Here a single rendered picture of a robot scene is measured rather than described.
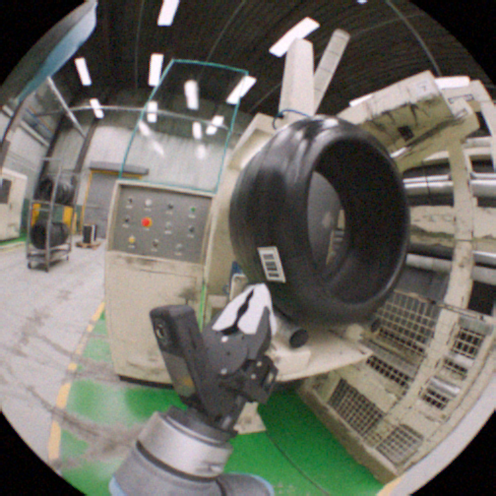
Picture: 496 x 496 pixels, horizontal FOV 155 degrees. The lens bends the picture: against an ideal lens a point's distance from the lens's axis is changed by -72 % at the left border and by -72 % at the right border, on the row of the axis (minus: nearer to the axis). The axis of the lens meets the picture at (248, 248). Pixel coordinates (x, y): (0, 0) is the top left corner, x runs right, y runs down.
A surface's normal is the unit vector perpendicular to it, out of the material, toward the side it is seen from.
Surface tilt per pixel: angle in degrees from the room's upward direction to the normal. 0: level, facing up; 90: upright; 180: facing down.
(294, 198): 91
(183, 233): 90
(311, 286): 98
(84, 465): 0
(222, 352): 42
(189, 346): 68
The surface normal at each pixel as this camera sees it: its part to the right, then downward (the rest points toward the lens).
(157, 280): 0.29, 0.10
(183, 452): 0.17, -0.74
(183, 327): 0.81, -0.22
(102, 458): 0.17, -0.98
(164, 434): -0.25, -0.82
